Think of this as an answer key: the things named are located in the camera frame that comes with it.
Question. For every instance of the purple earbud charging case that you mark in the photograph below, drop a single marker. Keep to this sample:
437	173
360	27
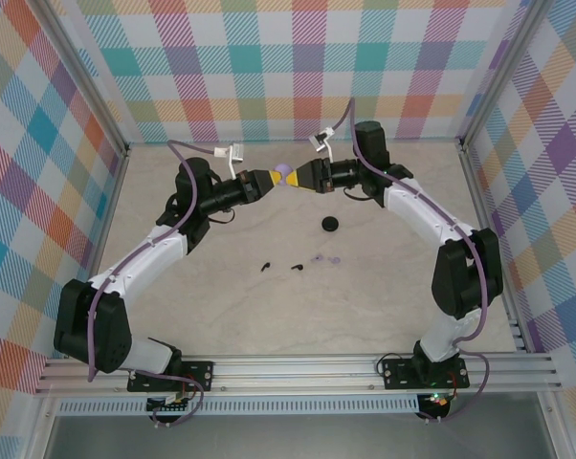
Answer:
283	168

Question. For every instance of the aluminium frame corner post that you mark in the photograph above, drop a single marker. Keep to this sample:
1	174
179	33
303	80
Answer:
86	72
498	72

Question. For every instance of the black screw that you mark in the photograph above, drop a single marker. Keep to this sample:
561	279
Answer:
297	267

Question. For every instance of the grey metal panel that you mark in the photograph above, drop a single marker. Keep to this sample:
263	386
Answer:
293	440

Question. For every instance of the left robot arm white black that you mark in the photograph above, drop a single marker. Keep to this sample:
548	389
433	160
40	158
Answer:
139	258

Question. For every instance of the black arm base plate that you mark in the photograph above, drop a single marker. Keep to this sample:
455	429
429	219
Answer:
398	375
202	378

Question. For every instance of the thin aluminium frame rail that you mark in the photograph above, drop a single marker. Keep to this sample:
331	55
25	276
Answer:
147	142

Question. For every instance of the aluminium frame side rail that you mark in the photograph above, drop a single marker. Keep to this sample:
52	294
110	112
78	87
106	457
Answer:
114	191
474	186

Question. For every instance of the small electronics circuit board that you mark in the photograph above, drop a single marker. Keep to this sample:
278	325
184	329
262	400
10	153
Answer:
436	400
173	406

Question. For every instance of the black earbud charging case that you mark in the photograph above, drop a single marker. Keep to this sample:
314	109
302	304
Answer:
330	225

